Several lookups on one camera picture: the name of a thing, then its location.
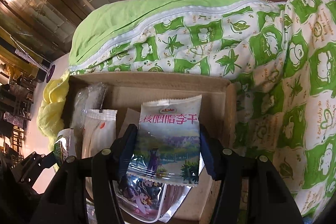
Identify white packet with red text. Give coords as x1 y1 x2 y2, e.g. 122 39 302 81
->
81 108 119 198

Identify cartoon print zip pouch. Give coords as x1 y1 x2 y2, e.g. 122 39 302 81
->
113 175 191 223

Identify brown fuzzy item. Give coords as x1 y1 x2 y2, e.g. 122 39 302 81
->
70 83 107 140

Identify dried plum snack packet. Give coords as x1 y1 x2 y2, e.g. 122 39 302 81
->
127 95 202 186

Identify green white sachet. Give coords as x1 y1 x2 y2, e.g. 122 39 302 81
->
54 128 77 167

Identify yellow towel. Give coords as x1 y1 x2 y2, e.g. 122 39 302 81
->
37 70 70 151

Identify blue towel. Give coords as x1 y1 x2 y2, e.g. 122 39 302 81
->
302 215 313 224

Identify dark wooden chairs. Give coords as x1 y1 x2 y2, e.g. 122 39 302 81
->
1 79 37 167

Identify purple base floor stand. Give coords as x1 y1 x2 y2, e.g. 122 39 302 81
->
15 49 55 83

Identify shallow cardboard box tray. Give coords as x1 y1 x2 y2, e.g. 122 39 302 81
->
62 72 236 223

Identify green patterned quilt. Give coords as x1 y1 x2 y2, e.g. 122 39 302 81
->
70 0 335 221

